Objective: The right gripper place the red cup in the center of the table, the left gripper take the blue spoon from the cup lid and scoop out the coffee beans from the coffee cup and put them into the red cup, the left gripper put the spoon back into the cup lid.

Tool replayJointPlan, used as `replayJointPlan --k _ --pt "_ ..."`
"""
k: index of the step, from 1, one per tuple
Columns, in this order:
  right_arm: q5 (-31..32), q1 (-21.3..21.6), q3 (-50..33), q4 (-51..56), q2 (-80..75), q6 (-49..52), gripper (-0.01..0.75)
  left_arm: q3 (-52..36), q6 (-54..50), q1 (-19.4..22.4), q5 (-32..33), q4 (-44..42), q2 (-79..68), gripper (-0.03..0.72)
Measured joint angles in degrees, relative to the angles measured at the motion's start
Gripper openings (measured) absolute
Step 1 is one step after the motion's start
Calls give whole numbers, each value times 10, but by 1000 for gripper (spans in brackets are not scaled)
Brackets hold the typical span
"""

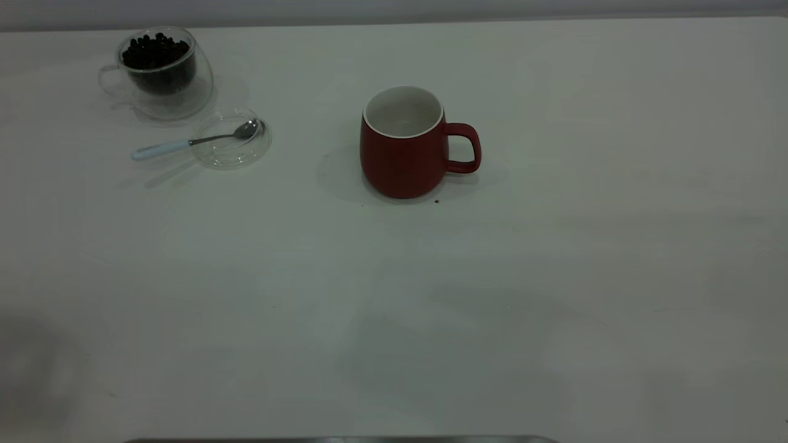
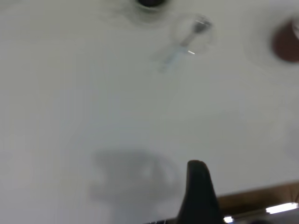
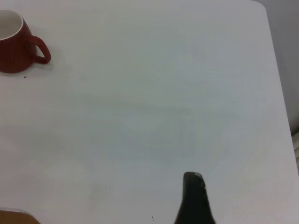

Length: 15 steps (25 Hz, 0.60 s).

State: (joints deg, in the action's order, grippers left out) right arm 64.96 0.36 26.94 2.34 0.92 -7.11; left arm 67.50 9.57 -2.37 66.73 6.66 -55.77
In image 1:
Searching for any red ceramic mug white inside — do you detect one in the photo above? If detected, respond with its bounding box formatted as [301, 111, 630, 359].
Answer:
[360, 86, 482, 199]

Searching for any metal spoon white handle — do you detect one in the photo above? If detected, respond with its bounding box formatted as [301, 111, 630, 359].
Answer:
[131, 119, 260, 162]

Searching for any coffee beans pile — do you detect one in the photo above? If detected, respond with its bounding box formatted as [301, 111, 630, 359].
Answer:
[121, 32, 198, 94]

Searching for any clear double-wall glass cup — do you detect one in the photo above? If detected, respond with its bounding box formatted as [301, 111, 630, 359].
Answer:
[98, 26, 215, 121]

